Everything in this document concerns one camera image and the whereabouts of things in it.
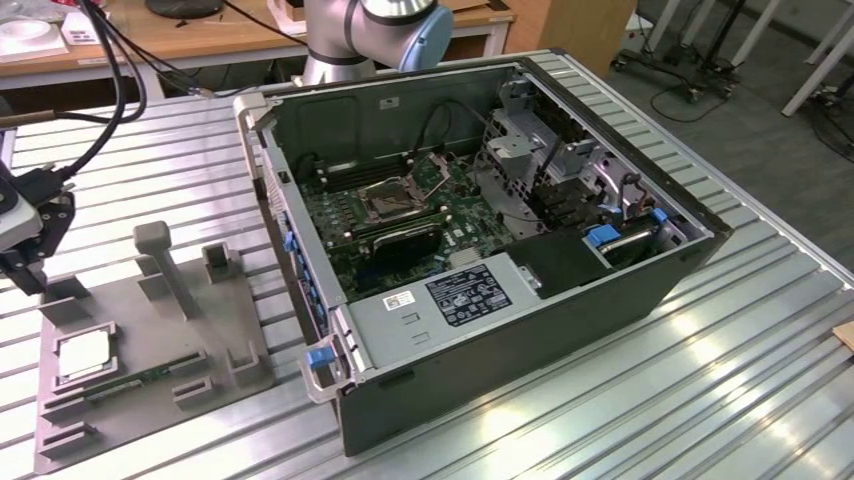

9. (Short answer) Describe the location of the silver CPU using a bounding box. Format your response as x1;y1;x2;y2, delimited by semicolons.
56;333;116;382

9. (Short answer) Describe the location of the black RAM slot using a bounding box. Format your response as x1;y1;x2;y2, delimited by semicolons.
345;212;449;241
310;158;409;177
318;169;412;194

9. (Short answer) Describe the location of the CPU socket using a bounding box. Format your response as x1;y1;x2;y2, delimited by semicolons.
358;182;428;224

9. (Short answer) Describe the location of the green RAM stick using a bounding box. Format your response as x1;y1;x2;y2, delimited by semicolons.
82;353;205;404

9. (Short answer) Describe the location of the grey parts rack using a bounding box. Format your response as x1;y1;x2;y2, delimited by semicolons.
32;219;278;476

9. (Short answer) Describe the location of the white box with round dish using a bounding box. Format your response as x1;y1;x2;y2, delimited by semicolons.
0;19;68;64

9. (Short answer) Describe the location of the small white labelled box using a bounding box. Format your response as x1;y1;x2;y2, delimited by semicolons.
61;12;113;46

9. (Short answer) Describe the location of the green motherboard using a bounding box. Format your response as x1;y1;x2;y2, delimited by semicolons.
292;149;535;301

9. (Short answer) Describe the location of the wooden desk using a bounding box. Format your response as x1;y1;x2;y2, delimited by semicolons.
0;0;519;101

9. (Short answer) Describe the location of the black round base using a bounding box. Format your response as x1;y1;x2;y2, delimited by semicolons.
145;0;225;16

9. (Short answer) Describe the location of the blue case latch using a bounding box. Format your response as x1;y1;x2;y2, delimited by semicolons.
302;346;334;374

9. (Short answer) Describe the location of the white cardboard tray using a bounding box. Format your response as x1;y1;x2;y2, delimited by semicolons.
265;0;313;36

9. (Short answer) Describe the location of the grey power supply unit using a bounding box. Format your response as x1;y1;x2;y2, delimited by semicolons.
342;251;543;377

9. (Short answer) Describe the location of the metal socket cover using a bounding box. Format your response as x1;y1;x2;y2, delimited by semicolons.
405;152;463;200

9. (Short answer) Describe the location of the grey metal drive cage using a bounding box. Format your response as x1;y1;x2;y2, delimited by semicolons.
473;107;559;236

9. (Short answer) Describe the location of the open black PC case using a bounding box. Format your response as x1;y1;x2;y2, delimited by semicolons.
230;47;735;457

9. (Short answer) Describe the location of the wooden cabinet panel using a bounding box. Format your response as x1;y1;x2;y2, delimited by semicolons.
516;0;635;81

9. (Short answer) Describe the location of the black rolling stand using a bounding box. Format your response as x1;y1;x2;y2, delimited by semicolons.
612;0;741;104

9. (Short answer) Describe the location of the small wooden block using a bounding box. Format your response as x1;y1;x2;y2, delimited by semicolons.
830;322;854;359

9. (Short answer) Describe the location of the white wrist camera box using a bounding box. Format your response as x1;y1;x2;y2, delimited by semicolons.
0;182;42;246

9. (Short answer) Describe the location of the black cable with silver plug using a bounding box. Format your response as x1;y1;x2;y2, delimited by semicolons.
153;69;216;99

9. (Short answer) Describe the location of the black flat cable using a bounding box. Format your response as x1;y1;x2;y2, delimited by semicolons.
532;130;563;177

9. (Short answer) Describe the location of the white table frame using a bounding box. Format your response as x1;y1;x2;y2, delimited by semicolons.
643;0;779;69
779;0;854;119

